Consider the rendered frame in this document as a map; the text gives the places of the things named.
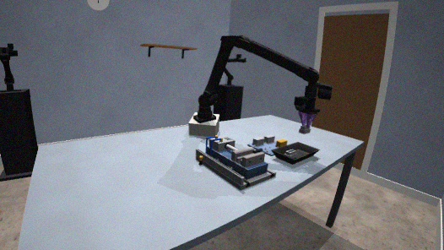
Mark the yellow block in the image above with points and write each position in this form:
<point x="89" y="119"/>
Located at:
<point x="281" y="142"/>

